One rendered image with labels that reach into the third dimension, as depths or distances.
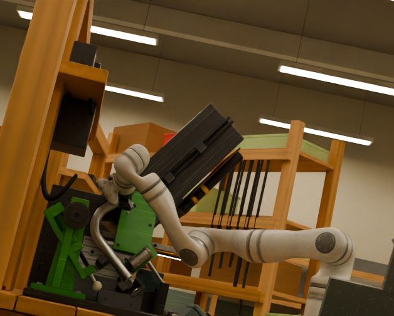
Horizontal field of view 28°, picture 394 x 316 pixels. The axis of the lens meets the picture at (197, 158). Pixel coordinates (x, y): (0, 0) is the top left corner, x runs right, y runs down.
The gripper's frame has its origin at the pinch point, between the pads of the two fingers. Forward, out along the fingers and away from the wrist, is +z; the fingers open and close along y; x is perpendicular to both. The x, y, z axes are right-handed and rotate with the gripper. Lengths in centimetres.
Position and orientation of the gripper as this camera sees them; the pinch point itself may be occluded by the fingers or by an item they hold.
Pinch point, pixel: (118, 200)
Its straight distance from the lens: 252.4
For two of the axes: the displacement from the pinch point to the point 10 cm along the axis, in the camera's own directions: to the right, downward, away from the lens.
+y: -5.5, -8.0, 2.4
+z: -2.1, 4.1, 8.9
